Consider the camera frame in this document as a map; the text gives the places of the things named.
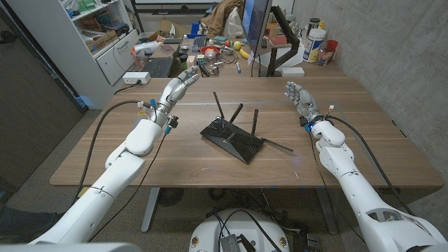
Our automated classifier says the clear plastic jar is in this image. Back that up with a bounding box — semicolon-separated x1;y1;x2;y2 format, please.
204;48;218;67

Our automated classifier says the white shelf cabinet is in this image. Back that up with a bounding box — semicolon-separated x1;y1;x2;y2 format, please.
6;0;141;109

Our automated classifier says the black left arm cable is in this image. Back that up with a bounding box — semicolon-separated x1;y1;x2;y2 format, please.
75;99;144;207

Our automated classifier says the black router with antennas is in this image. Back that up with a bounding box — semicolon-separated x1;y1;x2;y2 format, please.
199;91;294;165

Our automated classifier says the white box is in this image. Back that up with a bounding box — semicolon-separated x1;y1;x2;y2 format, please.
281;66;305;78

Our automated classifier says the white power strip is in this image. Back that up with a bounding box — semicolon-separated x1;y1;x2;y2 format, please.
122;71;152;85

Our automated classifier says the red cup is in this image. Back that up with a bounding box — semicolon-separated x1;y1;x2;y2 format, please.
325;39;339;61

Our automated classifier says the computer monitor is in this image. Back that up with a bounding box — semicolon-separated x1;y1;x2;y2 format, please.
241;0;273;59

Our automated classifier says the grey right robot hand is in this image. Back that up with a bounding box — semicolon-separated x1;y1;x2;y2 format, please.
283;80;325;123

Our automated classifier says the white plastic bag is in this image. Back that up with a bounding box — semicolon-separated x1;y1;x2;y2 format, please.
223;6;245;39

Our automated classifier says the cardboard box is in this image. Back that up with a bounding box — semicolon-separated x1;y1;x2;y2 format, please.
85;30;120;53

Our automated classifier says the red bowl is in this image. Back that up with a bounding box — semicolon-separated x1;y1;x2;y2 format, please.
200;45;222;56

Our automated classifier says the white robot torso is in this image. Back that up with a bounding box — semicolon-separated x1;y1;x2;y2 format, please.
188;209;291;252

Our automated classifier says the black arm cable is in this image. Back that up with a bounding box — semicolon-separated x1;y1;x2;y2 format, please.
327;115;416;216
75;99;144;207

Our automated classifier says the grey table leg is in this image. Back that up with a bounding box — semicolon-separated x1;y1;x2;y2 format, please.
314;188;339;235
141;187;161;233

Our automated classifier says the black keyboard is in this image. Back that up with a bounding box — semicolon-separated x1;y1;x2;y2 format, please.
140;57;175;78

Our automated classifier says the white wipes canister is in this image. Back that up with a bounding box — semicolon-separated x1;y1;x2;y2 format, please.
302;28;327;64

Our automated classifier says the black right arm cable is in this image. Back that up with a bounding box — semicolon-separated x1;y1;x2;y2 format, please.
327;115;416;216

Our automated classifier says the brown jacket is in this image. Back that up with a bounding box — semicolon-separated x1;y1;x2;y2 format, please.
201;0;245;39

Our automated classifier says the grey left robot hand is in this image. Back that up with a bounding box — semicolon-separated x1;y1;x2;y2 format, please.
153;65;200;129

